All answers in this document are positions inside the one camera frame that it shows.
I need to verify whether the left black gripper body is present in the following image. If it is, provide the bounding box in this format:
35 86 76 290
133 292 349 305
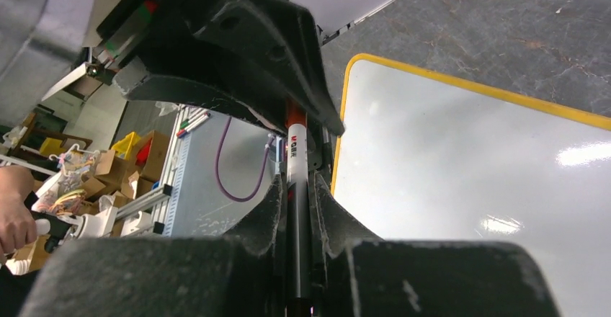
95 0 301 67

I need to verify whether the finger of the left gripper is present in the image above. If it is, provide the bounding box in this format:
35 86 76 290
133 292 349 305
112 0 344 135

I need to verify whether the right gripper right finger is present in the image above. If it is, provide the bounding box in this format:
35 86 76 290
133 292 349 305
311 174 560 316

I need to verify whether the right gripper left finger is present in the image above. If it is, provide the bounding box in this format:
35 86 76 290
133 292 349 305
21 175 286 316

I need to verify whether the red whiteboard marker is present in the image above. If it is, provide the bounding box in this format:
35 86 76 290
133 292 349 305
286 101 312 316

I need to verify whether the yellow framed whiteboard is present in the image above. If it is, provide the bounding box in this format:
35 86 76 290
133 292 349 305
331 53 610 316

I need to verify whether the person hand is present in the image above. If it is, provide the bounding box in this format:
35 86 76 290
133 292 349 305
1 166 38 263

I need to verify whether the cardboard boxes pile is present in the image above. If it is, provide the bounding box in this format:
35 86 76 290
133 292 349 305
83 130 170 200

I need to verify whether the yellow bin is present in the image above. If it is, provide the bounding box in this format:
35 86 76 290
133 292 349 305
110 132 141 161

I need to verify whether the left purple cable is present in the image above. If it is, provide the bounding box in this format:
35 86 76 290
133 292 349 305
215 114 278 204

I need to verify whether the slotted cable duct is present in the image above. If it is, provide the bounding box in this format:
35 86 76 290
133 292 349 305
153 107 193 237

